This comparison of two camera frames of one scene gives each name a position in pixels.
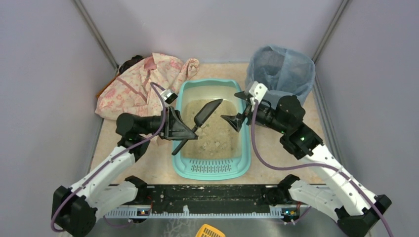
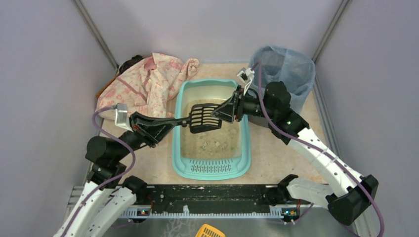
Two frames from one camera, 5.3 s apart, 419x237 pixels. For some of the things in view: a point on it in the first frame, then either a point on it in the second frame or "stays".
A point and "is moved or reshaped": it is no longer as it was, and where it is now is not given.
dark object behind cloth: (128, 62) stays
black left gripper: (169, 123) -> (141, 129)
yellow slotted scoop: (206, 230) stays
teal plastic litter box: (220, 152) stays
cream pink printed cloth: (132, 92) stays
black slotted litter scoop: (201, 118) is moved or reshaped
